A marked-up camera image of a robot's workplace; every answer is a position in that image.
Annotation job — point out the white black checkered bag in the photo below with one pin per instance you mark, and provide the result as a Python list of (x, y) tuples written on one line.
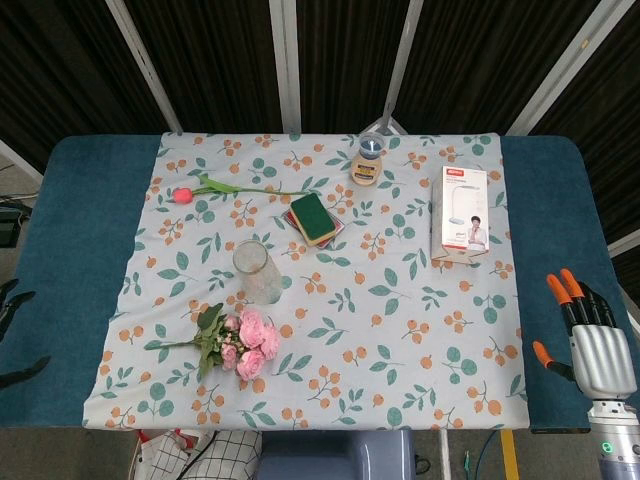
[(225, 457)]

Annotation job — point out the teal table cover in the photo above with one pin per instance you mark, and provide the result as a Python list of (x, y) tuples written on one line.
[(75, 250)]

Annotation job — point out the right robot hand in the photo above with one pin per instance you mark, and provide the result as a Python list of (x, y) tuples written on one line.
[(597, 355)]

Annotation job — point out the red flat tray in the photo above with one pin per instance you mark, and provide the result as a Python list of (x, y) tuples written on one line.
[(331, 241)]

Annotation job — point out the floral printed tablecloth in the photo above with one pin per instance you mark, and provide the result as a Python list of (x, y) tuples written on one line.
[(350, 300)]

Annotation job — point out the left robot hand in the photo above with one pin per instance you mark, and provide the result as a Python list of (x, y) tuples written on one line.
[(17, 300)]

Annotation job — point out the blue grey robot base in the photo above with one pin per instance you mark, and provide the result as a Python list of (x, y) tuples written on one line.
[(335, 457)]

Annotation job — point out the white desk lamp box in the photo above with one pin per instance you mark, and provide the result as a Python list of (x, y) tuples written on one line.
[(462, 210)]

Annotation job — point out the beige sauce squeeze bottle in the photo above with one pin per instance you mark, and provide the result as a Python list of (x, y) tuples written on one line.
[(366, 170)]

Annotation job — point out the green and yellow sponge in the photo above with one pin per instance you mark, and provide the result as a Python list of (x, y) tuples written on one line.
[(312, 215)]

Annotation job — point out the pink artificial tulip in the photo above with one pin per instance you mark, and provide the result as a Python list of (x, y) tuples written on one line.
[(182, 195)]

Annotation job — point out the textured clear glass vase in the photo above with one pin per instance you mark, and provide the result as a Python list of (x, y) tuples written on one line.
[(260, 285)]

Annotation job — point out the white metal frame post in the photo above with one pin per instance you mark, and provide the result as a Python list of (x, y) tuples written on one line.
[(402, 65), (145, 65), (287, 65), (555, 75)]

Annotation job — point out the pink rose bouquet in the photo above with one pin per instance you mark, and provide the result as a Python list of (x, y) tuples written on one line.
[(252, 325)]

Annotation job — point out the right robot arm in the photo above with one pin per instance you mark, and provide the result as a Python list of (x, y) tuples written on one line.
[(615, 440)]

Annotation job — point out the red and white bag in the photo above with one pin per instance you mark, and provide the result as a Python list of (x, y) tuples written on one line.
[(160, 452)]

